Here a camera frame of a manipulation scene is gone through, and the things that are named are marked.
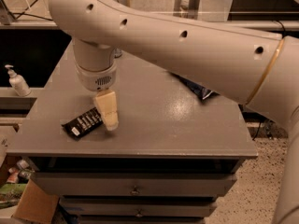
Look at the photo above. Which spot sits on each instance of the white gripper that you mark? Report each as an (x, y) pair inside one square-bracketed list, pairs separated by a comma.
[(95, 78)]

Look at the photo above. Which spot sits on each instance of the black rxbar chocolate bar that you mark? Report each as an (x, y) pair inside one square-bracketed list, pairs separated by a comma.
[(83, 124)]

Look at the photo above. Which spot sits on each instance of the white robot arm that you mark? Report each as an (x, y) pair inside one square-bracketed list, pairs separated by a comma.
[(257, 69)]

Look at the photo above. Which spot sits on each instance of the blue chip bag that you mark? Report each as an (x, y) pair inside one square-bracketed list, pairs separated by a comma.
[(201, 92)]

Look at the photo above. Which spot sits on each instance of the silver blue energy drink can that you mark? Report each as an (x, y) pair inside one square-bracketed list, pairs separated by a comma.
[(117, 53)]

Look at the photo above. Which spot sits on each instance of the grey drawer cabinet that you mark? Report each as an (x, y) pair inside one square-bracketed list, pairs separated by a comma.
[(181, 154)]

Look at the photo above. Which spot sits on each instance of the white pump bottle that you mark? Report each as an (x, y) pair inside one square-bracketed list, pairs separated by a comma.
[(17, 82)]

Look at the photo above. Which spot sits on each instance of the top drawer knob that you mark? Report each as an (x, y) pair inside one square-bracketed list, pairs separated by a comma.
[(134, 191)]

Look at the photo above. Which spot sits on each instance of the drawer knob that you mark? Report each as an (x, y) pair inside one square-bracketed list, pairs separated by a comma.
[(134, 191), (139, 214)]

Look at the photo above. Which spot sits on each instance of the lower drawer knob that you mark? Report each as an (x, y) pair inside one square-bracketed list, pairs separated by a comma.
[(139, 214)]

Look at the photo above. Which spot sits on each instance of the brown cardboard box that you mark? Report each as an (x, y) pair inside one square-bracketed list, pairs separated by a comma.
[(36, 205)]

